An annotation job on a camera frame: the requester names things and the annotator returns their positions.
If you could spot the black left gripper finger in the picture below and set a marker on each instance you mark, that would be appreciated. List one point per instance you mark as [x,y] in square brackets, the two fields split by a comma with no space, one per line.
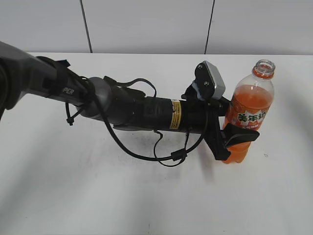
[233,135]

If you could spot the orange Mirinda soda bottle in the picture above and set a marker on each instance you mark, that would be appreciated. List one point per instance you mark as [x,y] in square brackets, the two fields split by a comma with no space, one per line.
[252,97]

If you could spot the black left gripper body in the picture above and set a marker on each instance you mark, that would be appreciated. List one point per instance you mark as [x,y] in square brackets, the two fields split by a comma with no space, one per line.
[202,116]

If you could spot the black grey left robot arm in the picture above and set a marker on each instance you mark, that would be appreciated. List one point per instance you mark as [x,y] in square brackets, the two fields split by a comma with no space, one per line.
[119,106]

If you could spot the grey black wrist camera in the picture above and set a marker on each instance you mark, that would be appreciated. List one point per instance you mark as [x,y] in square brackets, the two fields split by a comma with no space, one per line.
[208,82]

